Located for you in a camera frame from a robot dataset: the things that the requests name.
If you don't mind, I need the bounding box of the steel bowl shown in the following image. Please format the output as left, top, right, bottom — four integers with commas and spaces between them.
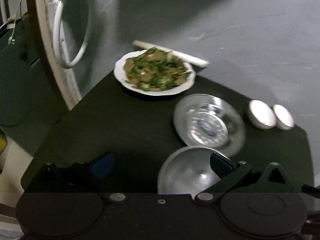
157, 146, 234, 197

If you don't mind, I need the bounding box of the white bowl red rim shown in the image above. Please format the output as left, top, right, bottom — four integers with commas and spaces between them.
272, 104, 295, 131
247, 100, 277, 129

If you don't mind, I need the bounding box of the steel plate with sticker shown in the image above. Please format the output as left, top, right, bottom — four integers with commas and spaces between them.
173, 94, 246, 157

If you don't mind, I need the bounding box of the white rolled stick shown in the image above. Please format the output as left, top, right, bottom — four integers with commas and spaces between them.
133, 40, 210, 68

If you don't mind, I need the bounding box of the white plate with food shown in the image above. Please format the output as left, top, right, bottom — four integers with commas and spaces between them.
113, 47, 196, 96

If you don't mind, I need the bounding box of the white hose loop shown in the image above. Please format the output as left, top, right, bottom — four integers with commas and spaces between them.
52, 0, 91, 69

